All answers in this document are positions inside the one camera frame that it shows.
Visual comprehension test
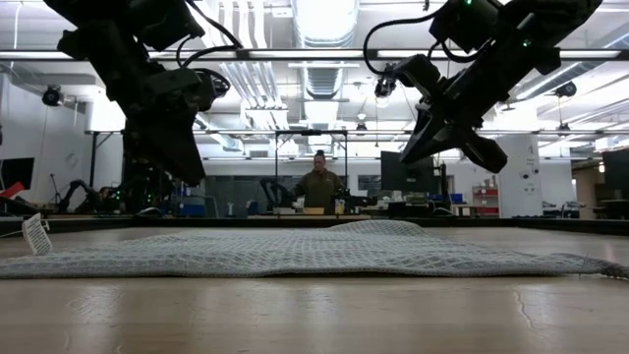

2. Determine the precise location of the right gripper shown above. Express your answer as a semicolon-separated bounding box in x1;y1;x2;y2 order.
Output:
399;28;562;175

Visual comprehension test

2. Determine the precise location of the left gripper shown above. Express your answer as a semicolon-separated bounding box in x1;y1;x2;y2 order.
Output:
121;67;208;188

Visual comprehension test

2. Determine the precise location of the light blue waffle towel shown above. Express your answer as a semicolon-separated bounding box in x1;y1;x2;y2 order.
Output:
0;218;629;281

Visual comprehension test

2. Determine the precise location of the red shelf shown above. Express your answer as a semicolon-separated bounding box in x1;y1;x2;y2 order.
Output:
471;185;500;217

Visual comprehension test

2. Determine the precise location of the blue storage bin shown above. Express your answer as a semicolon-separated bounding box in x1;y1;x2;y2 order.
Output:
171;195;207;218

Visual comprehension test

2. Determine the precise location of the white column with devices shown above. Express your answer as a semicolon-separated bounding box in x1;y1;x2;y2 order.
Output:
495;135;544;219

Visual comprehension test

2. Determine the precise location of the black monitor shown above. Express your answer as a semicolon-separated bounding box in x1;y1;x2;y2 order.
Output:
380;150;437;194
0;156;36;192
601;147;629;194

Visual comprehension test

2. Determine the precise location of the person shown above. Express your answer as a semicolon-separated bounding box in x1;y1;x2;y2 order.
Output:
289;149;346;210

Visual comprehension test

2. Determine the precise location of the red flat item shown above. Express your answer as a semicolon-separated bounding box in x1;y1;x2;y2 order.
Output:
0;180;27;201

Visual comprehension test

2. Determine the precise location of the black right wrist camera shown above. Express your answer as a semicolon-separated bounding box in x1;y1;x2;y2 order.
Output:
391;52;442;98

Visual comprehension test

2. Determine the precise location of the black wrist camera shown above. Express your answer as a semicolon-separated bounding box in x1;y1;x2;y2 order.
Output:
194;67;232;99
391;52;442;98

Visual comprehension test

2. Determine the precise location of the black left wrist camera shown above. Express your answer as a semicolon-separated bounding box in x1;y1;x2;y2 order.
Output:
194;67;232;99

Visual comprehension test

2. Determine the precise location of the black right camera cable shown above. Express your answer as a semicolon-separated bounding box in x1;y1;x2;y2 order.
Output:
362;13;446;80

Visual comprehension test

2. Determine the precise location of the black camera cable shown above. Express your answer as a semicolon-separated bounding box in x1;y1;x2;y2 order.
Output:
176;0;245;70
362;13;446;80

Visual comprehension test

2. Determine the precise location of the black left camera cable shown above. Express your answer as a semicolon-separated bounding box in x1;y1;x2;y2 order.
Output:
176;0;245;70

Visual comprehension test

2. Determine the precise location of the black background station frame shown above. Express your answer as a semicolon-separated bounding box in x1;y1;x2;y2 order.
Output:
273;128;350;198

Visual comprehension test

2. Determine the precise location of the black aluminium table frame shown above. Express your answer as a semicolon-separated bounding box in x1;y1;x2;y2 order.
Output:
0;47;629;236

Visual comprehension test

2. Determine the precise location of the silver ventilation duct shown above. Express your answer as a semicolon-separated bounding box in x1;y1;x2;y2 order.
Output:
289;0;363;102

